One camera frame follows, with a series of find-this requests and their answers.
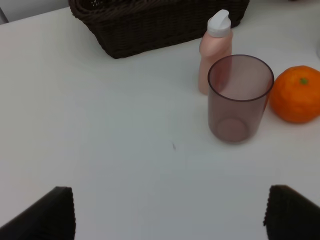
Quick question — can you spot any dark green wicker basket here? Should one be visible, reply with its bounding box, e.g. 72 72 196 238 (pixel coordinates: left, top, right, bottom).
68 0 249 59

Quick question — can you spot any translucent pink plastic cup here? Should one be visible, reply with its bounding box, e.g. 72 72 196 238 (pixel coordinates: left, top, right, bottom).
207 54 275 144

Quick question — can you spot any orange tangerine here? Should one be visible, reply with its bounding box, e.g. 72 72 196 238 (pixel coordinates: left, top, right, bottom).
269 65 320 124

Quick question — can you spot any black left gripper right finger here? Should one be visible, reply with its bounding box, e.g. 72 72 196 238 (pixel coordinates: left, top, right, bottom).
263 185 320 240

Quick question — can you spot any pink bottle white cap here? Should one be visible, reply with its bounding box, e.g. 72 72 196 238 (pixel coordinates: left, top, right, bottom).
198 9 233 95

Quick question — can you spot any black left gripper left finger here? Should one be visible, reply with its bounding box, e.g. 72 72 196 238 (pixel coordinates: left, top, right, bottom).
0 186 76 240

